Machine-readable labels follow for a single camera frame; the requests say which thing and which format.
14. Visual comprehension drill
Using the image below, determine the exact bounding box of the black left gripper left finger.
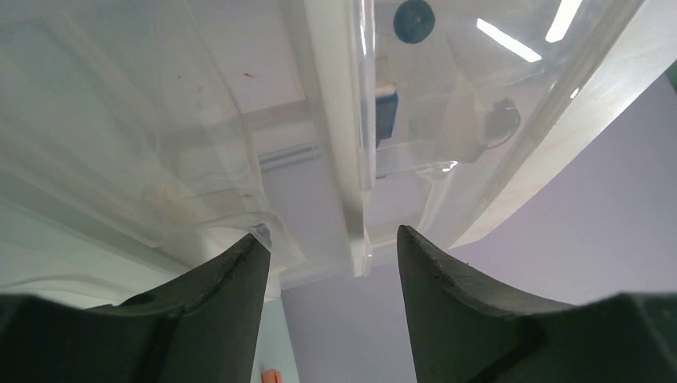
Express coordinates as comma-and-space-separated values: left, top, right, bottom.
1, 235, 271, 382

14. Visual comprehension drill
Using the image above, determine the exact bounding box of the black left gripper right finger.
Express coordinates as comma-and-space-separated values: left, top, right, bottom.
397, 226, 676, 382

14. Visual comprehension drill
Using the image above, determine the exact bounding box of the white plastic drawer organizer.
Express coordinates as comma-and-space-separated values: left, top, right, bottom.
1, 1, 676, 308

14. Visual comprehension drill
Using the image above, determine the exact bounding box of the black cap marker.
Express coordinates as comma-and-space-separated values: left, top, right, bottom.
438, 98, 521, 164

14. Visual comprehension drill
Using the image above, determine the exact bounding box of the blue cap whiteboard marker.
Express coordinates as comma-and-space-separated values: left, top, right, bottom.
374, 57, 399, 147

